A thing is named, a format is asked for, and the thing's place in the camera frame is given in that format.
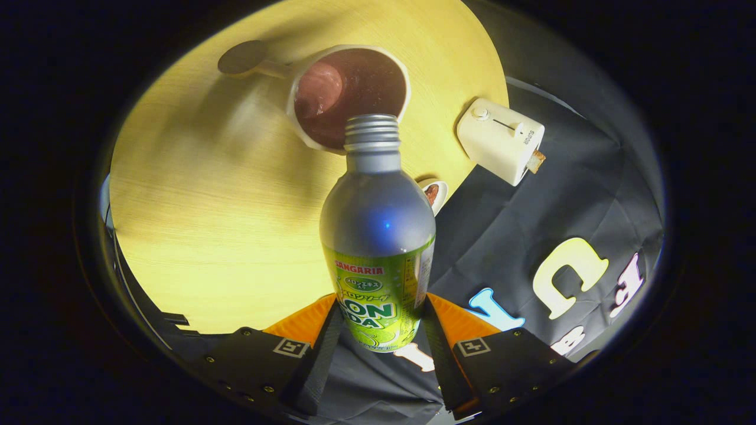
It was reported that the black backdrop cloth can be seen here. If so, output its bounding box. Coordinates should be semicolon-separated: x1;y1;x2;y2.
100;0;667;425

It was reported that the silver bottle with green label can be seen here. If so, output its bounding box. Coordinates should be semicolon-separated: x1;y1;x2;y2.
320;114;436;353

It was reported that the beige cup with wooden handle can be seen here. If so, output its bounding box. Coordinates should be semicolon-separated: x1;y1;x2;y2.
217;40;412;155

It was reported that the white round plate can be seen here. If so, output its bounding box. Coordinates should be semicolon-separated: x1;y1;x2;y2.
418;179;449;217

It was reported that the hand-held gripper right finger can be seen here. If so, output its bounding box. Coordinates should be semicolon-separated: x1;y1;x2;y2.
420;292;576;420

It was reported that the wooden table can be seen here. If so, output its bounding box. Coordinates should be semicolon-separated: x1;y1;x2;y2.
109;0;510;335

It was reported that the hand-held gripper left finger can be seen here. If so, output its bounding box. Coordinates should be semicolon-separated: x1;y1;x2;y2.
188;294;345;417

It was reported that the white toaster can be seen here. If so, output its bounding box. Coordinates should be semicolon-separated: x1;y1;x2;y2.
456;98;546;187

